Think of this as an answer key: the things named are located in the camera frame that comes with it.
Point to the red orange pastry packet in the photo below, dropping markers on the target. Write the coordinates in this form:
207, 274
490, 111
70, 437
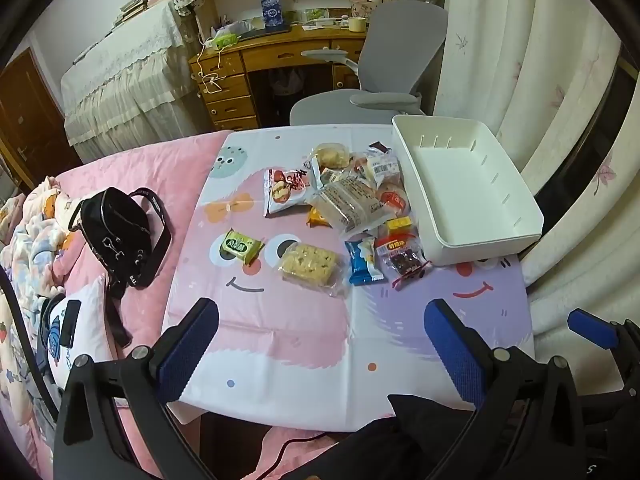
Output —
395, 202

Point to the black phone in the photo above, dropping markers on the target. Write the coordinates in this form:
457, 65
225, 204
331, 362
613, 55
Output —
69, 322

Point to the grey office chair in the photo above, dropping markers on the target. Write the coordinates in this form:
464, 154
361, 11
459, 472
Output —
400, 50

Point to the green tissue pack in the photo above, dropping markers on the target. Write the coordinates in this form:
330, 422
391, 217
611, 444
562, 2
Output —
227, 40

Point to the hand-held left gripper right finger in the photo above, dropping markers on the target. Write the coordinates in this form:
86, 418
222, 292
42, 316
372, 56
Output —
457, 355

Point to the yellow snack packet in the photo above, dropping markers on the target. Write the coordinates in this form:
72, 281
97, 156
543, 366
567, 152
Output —
399, 224

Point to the green picture card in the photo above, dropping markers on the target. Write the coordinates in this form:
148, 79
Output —
317, 13

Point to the person's dark clothing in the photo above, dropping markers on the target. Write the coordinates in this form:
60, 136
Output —
400, 440

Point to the blue snack packet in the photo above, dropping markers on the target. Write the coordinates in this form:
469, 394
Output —
362, 262

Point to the wooden door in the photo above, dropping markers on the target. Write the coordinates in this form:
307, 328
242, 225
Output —
25, 110

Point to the cartoon printed table mat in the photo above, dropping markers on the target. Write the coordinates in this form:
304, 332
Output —
280, 340

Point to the pale yellow cup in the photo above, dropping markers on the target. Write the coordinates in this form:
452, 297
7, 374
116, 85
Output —
356, 24

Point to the pink bedsheet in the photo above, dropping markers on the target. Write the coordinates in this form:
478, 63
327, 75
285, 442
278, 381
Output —
165, 170

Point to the wooden desk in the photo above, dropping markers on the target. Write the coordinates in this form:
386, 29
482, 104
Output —
280, 52

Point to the printed fleece blanket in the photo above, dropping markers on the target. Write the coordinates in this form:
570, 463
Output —
35, 240

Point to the white labelled snack packet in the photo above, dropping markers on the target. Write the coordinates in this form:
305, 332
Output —
384, 165

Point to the floral box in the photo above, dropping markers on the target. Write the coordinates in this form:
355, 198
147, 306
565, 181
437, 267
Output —
362, 7

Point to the round bread packet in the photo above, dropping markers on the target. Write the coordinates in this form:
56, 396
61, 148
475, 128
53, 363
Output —
332, 156

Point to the large clear cake packet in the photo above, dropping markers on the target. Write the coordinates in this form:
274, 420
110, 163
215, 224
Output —
347, 202

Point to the orange white snack packet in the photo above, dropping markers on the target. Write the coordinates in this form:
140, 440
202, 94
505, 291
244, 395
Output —
316, 218

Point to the plastic bag under desk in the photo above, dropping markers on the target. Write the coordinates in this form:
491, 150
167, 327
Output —
287, 81

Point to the white plastic box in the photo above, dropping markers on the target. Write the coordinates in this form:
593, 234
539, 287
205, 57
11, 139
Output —
465, 180

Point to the brown snowflake snack packet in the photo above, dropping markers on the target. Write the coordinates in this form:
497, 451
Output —
378, 148

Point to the clear rice cracker packet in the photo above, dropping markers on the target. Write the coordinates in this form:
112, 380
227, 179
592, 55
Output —
307, 262

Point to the dried fruit packet red label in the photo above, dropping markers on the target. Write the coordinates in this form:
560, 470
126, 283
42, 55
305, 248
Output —
405, 260

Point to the white floral curtain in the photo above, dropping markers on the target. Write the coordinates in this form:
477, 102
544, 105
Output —
520, 60

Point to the black shoulder bag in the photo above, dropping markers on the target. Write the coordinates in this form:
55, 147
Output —
112, 225

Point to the red white snack packet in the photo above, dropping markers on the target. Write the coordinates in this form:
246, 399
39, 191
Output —
285, 192

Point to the green snack packet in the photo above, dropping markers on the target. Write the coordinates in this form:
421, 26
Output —
240, 247

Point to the stack of books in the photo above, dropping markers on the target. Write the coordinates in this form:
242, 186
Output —
142, 5

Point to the white cartoon pillow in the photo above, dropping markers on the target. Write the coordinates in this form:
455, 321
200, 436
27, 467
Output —
92, 310

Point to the blue gift bag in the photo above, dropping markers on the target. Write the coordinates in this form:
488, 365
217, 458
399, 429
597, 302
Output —
272, 12

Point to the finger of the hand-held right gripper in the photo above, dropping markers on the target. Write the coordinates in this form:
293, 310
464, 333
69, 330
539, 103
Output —
592, 330

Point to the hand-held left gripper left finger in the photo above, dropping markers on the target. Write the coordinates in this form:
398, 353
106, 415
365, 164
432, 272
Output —
187, 355

